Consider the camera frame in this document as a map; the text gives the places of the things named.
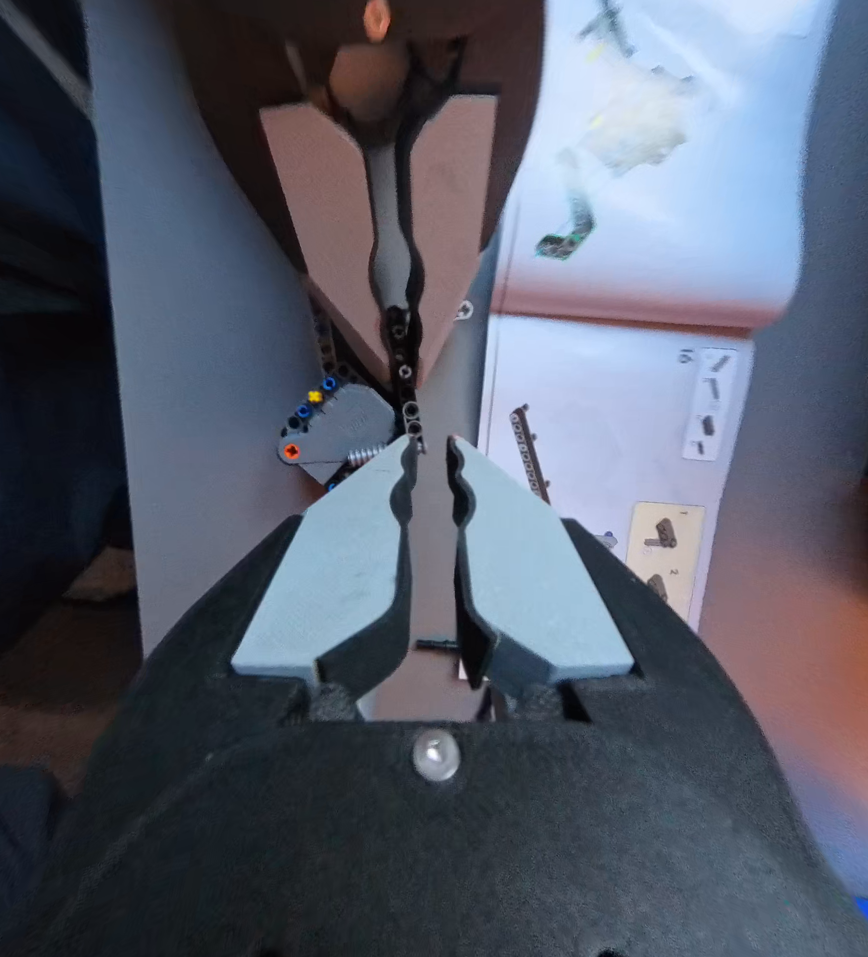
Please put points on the person's dark clothing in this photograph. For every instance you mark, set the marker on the person's dark clothing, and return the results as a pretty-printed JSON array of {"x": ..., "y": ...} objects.
[{"x": 30, "y": 389}]

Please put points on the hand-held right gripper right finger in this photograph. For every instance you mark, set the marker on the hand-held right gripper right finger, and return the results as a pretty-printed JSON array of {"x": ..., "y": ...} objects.
[{"x": 538, "y": 598}]

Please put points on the black lego pin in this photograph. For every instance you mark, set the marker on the black lego pin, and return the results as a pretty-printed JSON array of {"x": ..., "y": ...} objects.
[{"x": 435, "y": 643}]

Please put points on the lego instruction booklet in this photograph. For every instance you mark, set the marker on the lego instruction booklet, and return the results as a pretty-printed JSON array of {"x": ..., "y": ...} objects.
[{"x": 591, "y": 389}]

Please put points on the grey black lego assembly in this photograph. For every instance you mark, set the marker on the grey black lego assembly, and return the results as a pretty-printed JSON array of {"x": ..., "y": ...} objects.
[{"x": 352, "y": 426}]

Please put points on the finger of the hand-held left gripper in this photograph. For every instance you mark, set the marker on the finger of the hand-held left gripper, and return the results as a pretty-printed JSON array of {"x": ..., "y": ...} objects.
[
  {"x": 456, "y": 217},
  {"x": 322, "y": 202}
]

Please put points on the small grey blue lego piece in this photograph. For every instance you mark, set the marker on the small grey blue lego piece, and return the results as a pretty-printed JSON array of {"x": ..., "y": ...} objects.
[{"x": 607, "y": 540}]

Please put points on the small grey lego connector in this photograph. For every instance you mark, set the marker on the small grey lego connector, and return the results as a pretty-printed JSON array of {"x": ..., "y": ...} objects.
[{"x": 465, "y": 310}]

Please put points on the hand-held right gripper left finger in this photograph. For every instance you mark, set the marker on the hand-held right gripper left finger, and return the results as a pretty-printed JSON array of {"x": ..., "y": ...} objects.
[{"x": 329, "y": 590}]

